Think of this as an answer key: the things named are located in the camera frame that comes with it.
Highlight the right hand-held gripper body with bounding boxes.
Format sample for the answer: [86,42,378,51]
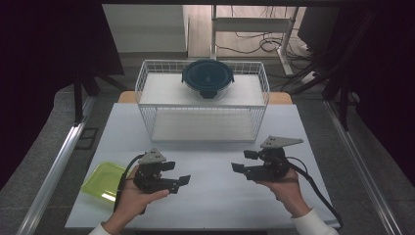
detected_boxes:
[244,135,304,182]

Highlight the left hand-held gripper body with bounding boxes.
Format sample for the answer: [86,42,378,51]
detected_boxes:
[132,147,180,194]

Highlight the white wire rack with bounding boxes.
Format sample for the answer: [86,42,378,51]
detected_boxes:
[134,59,271,144]

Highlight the round container with blue lid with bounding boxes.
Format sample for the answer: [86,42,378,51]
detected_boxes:
[181,58,236,101]

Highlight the person's left hand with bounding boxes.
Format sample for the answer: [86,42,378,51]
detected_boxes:
[110,165,171,227]

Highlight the person's right hand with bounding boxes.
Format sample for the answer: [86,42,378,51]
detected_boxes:
[255,167,311,218]

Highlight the green plastic tray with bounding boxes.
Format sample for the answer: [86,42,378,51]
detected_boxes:
[80,161,131,204]

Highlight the wooden table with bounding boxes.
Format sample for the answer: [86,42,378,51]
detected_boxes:
[116,90,294,106]

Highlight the black tripod stand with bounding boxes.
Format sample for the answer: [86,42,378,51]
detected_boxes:
[72,70,128,126]
[290,65,360,131]

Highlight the white cabinet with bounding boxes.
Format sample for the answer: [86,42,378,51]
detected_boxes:
[102,3,190,54]

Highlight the black curtain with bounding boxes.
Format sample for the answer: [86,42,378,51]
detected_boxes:
[326,0,415,187]
[0,0,125,190]

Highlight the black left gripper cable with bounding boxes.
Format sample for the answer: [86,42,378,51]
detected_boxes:
[113,153,146,213]

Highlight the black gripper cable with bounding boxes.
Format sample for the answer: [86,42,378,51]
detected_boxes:
[285,156,345,230]
[113,153,146,213]

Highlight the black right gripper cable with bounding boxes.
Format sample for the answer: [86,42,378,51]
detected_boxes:
[285,156,345,230]

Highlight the aluminium rail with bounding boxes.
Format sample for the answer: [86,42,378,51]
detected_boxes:
[16,96,96,235]
[322,99,404,235]

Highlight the black floor cables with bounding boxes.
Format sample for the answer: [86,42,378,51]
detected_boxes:
[214,30,311,57]

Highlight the white metal desk frame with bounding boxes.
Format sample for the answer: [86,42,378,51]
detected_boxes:
[209,4,300,76]

